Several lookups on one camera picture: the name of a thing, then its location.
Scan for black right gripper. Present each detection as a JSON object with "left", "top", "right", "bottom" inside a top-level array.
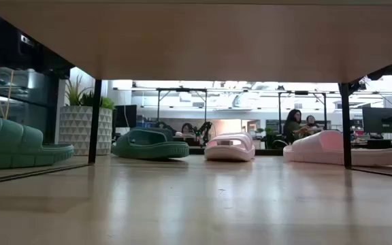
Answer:
[{"left": 348, "top": 75, "right": 370, "bottom": 95}]

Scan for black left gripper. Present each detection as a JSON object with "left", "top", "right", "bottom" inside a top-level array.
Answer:
[{"left": 37, "top": 39, "right": 76, "bottom": 81}]

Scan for pink rubber slide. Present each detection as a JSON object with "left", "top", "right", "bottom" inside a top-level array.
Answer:
[
  {"left": 282, "top": 129, "right": 392, "bottom": 167},
  {"left": 203, "top": 132, "right": 256, "bottom": 162}
]

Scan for green rubber slide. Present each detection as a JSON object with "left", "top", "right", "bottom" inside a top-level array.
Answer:
[
  {"left": 0, "top": 109, "right": 75, "bottom": 171},
  {"left": 110, "top": 127, "right": 190, "bottom": 160}
]

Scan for wooden shelf with black legs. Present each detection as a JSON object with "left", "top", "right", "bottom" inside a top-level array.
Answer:
[{"left": 0, "top": 0, "right": 392, "bottom": 187}]

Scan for black computer monitor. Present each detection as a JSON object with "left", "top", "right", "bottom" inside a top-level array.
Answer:
[
  {"left": 114, "top": 104, "right": 138, "bottom": 129},
  {"left": 362, "top": 107, "right": 392, "bottom": 134}
]

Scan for black framed glass partition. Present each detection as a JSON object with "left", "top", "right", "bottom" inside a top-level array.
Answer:
[{"left": 0, "top": 66, "right": 61, "bottom": 144}]

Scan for person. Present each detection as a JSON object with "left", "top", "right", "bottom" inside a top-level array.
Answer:
[
  {"left": 283, "top": 108, "right": 308, "bottom": 144},
  {"left": 304, "top": 114, "right": 323, "bottom": 135}
]

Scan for succulent in white patterned pot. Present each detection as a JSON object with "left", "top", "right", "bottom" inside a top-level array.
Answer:
[{"left": 59, "top": 73, "right": 115, "bottom": 157}]

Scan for small background potted plant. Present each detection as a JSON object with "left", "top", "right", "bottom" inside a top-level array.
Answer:
[{"left": 255, "top": 127, "right": 276, "bottom": 150}]

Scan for black aluminium table frame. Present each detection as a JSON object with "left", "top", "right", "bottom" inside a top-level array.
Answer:
[{"left": 187, "top": 146, "right": 285, "bottom": 157}]

